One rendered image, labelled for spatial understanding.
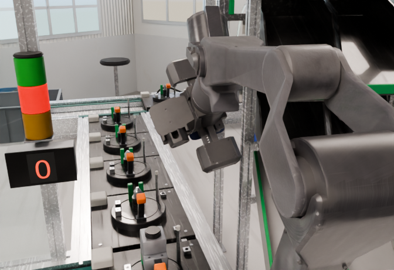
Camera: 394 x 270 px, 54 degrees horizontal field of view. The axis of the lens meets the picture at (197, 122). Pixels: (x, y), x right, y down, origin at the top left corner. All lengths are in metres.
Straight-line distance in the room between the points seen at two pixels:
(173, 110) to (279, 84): 0.31
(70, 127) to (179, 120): 1.37
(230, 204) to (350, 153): 1.07
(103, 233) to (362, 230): 0.80
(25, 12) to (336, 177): 0.64
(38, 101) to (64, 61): 4.62
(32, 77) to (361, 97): 0.57
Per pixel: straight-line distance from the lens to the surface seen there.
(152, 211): 1.01
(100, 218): 1.04
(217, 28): 0.52
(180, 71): 0.61
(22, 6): 0.76
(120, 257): 0.90
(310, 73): 0.27
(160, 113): 0.56
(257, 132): 0.77
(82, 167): 1.37
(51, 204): 0.87
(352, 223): 0.23
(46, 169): 0.78
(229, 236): 1.14
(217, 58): 0.41
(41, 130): 0.76
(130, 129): 1.63
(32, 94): 0.74
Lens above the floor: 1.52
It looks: 19 degrees down
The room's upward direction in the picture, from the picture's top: straight up
